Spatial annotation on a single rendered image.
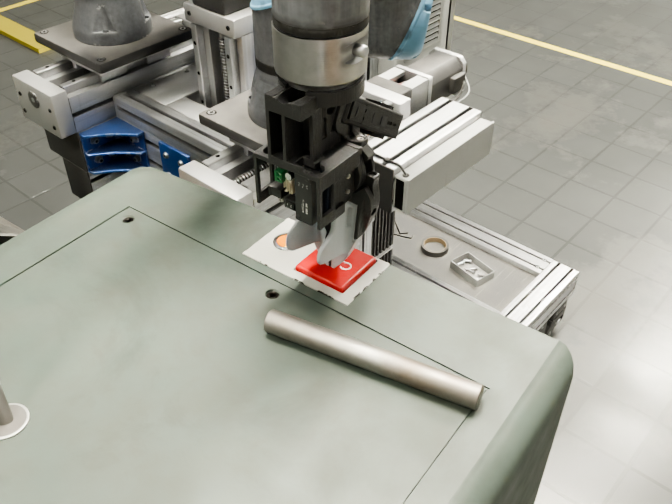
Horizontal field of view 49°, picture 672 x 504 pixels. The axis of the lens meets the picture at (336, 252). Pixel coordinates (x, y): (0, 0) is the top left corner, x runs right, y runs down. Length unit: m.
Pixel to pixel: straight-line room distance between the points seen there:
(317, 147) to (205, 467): 0.27
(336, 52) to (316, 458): 0.31
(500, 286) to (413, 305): 1.65
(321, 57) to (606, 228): 2.55
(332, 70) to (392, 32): 0.51
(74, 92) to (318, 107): 0.95
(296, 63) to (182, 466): 0.32
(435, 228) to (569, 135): 1.26
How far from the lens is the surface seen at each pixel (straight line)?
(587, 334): 2.57
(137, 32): 1.51
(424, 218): 2.56
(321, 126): 0.60
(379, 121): 0.68
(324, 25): 0.56
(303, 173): 0.60
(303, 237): 0.70
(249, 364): 0.65
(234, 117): 1.20
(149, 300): 0.73
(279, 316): 0.66
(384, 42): 1.08
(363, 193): 0.65
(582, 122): 3.76
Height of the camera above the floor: 1.74
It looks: 39 degrees down
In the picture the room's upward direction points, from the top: straight up
